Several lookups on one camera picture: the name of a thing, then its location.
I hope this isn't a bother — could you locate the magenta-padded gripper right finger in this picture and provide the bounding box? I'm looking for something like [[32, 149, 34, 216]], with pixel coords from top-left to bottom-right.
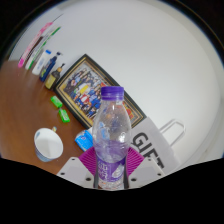
[[125, 147, 166, 188]]

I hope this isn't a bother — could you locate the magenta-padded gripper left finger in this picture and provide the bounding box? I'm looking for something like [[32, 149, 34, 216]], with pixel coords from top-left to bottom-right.
[[56, 147, 98, 189]]

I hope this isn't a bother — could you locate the clear purple-capped water bottle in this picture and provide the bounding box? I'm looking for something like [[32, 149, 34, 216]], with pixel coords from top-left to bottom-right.
[[92, 86, 132, 191]]

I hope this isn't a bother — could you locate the white paper gift bag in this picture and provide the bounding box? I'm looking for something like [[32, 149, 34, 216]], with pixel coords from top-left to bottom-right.
[[130, 116, 186, 175]]

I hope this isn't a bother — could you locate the blue tissue pack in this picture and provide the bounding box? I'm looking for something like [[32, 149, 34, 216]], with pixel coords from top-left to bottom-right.
[[74, 128, 95, 152]]

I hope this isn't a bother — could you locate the small green packet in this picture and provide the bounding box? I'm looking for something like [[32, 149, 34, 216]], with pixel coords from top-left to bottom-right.
[[58, 108, 71, 124], [50, 95, 64, 110]]

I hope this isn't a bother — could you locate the framed group photo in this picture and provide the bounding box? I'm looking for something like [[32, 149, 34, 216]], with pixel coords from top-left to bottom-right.
[[54, 53, 148, 130]]

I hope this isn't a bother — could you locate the dark amber bottle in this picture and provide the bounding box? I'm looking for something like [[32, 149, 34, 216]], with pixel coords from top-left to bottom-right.
[[44, 63, 66, 91]]

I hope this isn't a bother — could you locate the dark blue pump bottle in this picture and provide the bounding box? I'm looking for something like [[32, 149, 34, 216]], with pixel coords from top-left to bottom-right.
[[39, 51, 63, 83]]

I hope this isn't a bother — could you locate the white bottle with blue cap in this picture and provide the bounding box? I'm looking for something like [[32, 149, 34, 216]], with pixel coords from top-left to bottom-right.
[[31, 49, 52, 76]]

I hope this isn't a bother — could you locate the tall green and white box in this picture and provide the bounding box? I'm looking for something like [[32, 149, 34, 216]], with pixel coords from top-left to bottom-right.
[[25, 26, 62, 71]]

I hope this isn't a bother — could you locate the tall pink box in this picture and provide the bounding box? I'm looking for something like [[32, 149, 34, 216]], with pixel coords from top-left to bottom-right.
[[17, 21, 54, 69]]

